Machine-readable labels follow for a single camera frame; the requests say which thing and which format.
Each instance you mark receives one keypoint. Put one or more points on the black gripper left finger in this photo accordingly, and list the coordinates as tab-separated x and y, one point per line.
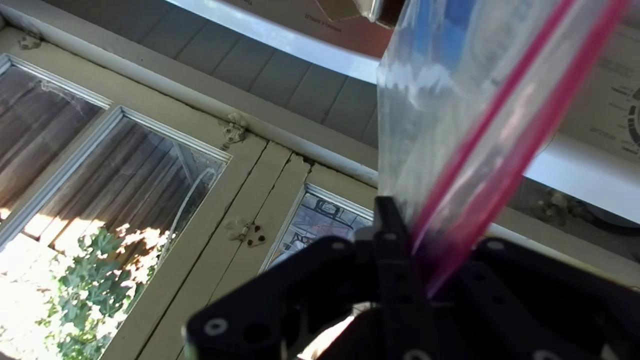
320	301

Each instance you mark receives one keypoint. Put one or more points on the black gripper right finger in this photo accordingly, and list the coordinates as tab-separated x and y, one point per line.
547	312

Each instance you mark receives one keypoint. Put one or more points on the clear plastic zip bag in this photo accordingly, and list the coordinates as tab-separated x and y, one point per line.
461	121

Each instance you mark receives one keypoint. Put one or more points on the blue plastic scoop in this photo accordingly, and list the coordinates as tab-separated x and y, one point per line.
442	33

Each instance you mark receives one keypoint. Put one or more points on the cream wooden window frame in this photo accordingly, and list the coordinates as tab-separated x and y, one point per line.
220	172

